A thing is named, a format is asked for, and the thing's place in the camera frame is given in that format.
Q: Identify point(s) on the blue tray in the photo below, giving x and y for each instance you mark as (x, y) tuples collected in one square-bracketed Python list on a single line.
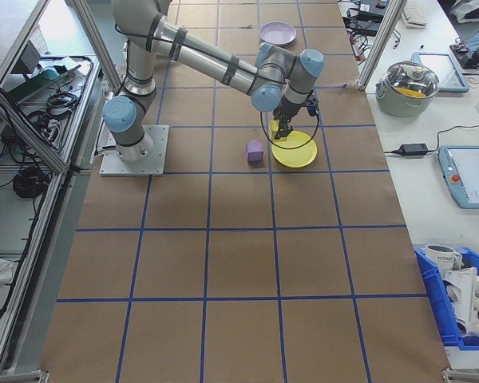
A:
[(443, 72)]

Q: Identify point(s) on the white power strip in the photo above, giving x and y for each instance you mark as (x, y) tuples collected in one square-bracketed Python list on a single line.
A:
[(52, 129)]

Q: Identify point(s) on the white plastic bag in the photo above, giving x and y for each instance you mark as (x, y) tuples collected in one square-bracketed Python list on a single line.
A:
[(469, 10)]

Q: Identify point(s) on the white mug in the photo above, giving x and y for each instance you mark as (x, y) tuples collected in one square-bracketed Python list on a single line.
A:
[(439, 257)]

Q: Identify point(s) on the yellow plate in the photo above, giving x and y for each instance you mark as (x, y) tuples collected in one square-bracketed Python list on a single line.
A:
[(297, 155)]

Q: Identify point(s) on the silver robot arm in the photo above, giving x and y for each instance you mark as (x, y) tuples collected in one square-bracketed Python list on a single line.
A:
[(207, 56)]

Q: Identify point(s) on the purple foam block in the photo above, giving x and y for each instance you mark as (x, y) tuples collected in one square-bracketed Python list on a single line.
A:
[(254, 151)]

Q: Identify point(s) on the white keyboard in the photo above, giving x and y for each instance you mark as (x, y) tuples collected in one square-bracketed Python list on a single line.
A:
[(414, 12)]

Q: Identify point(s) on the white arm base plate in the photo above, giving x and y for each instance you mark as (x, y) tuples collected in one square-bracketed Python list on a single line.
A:
[(155, 159)]

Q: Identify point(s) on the grey electronics box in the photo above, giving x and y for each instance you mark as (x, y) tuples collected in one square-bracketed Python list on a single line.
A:
[(28, 56)]

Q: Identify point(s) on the green flat board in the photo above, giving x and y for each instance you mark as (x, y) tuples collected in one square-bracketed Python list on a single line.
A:
[(40, 80)]

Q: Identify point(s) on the V-shaped aluminium frame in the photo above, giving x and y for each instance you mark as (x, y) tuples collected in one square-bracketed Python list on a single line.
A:
[(28, 129)]

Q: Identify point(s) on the black power brick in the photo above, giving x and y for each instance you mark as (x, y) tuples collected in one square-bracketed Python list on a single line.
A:
[(367, 28)]

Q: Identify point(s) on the white plastic pipe fitting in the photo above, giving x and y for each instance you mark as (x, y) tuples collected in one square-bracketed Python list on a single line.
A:
[(465, 295)]

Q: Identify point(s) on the steel pot with lid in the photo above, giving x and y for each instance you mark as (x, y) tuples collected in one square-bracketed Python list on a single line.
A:
[(403, 101)]

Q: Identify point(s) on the aluminium profile post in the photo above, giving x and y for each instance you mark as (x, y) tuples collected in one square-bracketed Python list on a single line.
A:
[(377, 48)]

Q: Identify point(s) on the blue plastic bin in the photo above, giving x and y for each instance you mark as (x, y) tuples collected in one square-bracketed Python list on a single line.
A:
[(431, 287)]

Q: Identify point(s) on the blue teach pendant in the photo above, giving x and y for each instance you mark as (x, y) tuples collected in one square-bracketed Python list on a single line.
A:
[(471, 175)]

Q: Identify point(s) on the small black adapter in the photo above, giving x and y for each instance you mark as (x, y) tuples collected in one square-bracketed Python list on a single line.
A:
[(9, 133)]

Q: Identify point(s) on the black box with white label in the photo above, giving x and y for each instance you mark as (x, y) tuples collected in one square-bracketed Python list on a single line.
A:
[(369, 14)]

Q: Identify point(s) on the black power adapter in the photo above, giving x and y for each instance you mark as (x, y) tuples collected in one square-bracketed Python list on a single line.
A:
[(414, 149)]

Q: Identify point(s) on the purple plate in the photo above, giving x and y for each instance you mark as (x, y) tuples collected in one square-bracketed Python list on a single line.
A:
[(277, 32)]

